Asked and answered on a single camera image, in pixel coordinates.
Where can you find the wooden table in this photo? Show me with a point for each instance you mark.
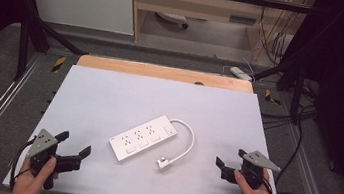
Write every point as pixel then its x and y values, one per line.
pixel 163 73

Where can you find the person's left hand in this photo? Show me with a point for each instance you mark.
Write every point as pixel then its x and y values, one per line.
pixel 31 181

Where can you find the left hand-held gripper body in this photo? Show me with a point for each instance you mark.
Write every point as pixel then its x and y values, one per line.
pixel 42 142

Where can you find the black metal stand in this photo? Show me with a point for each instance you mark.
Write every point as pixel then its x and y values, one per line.
pixel 298 90
pixel 24 44

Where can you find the white object under desk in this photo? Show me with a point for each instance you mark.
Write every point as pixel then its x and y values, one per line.
pixel 172 18

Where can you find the white table cover board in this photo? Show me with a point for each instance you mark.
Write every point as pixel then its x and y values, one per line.
pixel 166 99

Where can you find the light wooden desk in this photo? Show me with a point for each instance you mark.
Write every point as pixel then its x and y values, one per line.
pixel 199 4

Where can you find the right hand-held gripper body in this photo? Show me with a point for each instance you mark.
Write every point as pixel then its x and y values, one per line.
pixel 252 169

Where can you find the yellow black tape marker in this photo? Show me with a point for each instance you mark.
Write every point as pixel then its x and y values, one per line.
pixel 58 64
pixel 271 97

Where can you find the white floor power strip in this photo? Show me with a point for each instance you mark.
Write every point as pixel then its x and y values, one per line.
pixel 240 73

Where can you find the white cabinet panel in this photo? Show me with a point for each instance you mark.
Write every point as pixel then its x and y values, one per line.
pixel 78 0

